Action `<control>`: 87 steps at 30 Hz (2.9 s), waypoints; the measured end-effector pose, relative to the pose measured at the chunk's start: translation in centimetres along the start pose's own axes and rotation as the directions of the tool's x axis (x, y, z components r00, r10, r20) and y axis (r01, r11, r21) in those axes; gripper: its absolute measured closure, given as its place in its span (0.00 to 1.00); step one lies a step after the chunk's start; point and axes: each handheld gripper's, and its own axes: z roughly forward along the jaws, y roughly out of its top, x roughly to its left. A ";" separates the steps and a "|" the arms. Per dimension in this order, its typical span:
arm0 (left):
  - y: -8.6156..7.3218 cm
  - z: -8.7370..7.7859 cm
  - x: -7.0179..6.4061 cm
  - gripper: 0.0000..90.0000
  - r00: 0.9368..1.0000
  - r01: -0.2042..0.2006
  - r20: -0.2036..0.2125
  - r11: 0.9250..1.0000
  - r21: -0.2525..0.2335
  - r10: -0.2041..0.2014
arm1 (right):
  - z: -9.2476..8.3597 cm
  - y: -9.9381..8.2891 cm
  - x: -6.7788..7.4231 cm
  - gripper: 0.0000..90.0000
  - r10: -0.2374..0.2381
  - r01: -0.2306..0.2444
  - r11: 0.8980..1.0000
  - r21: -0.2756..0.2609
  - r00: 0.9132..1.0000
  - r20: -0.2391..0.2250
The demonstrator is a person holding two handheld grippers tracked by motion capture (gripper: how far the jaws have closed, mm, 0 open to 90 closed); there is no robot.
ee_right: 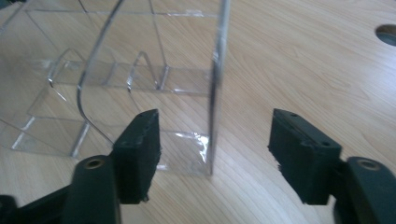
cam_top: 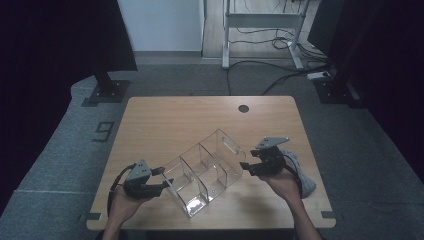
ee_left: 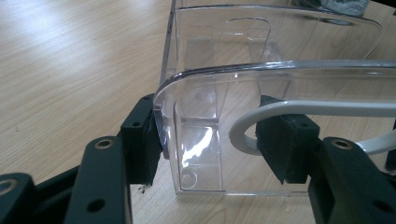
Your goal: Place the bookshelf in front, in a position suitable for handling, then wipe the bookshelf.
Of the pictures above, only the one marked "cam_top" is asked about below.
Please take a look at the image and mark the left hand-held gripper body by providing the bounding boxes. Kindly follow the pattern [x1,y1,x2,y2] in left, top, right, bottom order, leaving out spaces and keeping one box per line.
[123,159,158,200]

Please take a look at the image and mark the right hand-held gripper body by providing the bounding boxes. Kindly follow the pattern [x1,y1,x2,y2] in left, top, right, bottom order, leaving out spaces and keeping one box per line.
[254,136,290,177]

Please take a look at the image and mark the grey cloth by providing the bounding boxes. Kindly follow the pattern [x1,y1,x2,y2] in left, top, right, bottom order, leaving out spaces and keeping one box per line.
[279,148,317,199]

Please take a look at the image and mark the clear plastic organizer box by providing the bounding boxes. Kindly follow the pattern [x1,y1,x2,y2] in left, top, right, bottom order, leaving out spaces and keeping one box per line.
[161,129,247,218]

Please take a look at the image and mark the person's right hand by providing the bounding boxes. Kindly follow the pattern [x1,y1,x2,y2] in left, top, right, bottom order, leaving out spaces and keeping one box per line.
[259,164,301,203]

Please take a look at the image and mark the person's left hand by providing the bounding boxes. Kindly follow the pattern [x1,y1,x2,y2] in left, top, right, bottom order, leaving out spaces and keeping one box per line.
[109,188,148,223]

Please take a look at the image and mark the black stand with square base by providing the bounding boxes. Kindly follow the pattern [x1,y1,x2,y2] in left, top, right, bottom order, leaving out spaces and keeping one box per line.
[89,66,131,104]
[314,74,363,108]

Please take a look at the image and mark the white power strip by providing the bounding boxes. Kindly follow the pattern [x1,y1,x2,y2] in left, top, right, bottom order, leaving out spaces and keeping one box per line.
[306,70,331,81]

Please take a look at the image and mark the black curtain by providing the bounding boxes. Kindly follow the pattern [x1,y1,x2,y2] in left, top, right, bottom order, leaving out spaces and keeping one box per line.
[306,0,424,183]
[0,0,138,214]

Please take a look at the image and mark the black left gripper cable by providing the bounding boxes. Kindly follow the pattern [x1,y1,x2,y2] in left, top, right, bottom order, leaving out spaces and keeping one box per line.
[107,163,138,218]

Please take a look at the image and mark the black floor cable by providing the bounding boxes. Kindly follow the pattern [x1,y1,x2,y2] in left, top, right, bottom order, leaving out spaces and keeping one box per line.
[226,59,301,96]
[262,64,331,96]

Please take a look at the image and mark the tangle of black cables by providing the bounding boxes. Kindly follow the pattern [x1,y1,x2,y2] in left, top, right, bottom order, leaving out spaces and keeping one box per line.
[229,26,329,64]

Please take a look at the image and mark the white metal desk frame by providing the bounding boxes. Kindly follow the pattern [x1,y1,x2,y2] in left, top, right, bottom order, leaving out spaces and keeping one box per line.
[221,0,309,70]

